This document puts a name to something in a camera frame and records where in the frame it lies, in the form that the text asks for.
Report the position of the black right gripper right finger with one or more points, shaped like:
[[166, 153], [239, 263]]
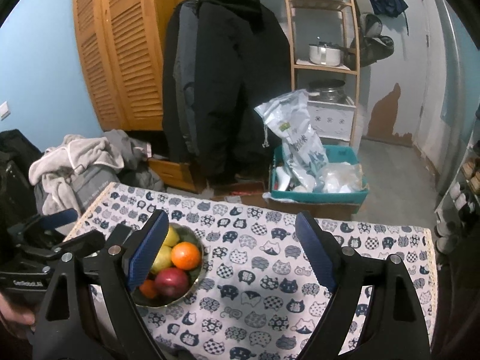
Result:
[[374, 311]]

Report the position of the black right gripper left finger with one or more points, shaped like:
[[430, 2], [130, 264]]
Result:
[[66, 325]]

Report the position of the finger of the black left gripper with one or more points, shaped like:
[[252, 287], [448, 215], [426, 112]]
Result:
[[81, 246], [45, 222]]

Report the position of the orange mandarin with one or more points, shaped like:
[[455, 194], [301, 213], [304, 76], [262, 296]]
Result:
[[148, 289]]

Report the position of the green pear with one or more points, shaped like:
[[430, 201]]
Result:
[[172, 238]]

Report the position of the large orange with stem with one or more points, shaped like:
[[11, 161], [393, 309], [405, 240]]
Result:
[[186, 256]]

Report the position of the yellow-green pear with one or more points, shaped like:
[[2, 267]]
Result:
[[162, 260]]

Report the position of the person's left hand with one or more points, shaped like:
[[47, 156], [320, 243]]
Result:
[[12, 313]]

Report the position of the black bag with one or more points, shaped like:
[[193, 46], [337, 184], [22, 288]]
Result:
[[17, 195]]

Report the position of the grey white clothes pile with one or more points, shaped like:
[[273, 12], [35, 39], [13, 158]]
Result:
[[73, 174]]

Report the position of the wooden drawer box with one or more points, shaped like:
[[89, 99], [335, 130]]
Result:
[[175, 175]]

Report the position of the cat pattern tablecloth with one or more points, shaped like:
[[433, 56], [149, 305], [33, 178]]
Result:
[[257, 294]]

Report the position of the clear plastic bag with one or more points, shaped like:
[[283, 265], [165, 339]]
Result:
[[342, 178]]

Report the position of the teal storage box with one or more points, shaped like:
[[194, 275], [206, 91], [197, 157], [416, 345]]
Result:
[[335, 154]]

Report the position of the white printed plastic bag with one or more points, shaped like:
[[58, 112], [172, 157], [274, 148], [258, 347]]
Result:
[[303, 153]]

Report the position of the wooden louvred wardrobe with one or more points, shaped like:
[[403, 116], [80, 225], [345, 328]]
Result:
[[121, 45]]

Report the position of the white patterned cabinet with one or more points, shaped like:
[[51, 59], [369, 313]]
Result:
[[332, 120]]

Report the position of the black hanging coat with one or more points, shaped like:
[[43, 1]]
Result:
[[223, 59]]

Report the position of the steel pot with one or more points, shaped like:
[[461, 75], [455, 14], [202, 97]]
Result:
[[330, 90]]

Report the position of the dark hanging bag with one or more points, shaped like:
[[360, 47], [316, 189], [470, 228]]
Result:
[[373, 46]]

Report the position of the white cooking pot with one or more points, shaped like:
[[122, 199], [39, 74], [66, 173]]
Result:
[[326, 53]]

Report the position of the wooden shelf rack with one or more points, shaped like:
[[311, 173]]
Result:
[[331, 21]]

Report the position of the dark folded umbrella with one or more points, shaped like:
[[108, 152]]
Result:
[[390, 8]]

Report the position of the white light switch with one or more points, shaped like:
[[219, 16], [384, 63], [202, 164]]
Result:
[[4, 110]]

